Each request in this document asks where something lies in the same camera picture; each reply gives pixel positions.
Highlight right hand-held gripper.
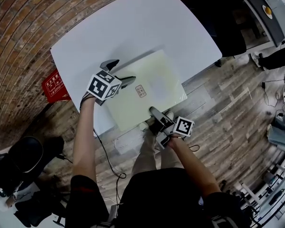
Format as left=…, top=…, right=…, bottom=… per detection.
left=149, top=106, right=196, bottom=150

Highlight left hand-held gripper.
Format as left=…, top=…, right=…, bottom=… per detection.
left=85, top=59, right=137, bottom=107

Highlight pale yellow-green sheet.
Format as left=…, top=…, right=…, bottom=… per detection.
left=104, top=48, right=188, bottom=133

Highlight person's left forearm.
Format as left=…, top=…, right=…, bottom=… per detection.
left=72, top=96, right=98, bottom=182

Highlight person's right forearm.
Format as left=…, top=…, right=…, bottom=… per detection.
left=167, top=136, right=221, bottom=198

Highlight person's beige trousers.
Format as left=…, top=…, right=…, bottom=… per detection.
left=131, top=127, right=184, bottom=175

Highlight red box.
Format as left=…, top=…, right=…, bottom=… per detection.
left=41, top=69, right=72, bottom=104

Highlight person's black shirt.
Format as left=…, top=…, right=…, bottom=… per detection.
left=66, top=167, right=252, bottom=228

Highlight small white plate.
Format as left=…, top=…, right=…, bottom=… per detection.
left=262, top=5, right=274, bottom=18

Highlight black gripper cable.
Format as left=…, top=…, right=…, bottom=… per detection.
left=93, top=129, right=127, bottom=204

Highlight black floor cable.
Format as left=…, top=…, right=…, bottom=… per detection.
left=261, top=77, right=285, bottom=109

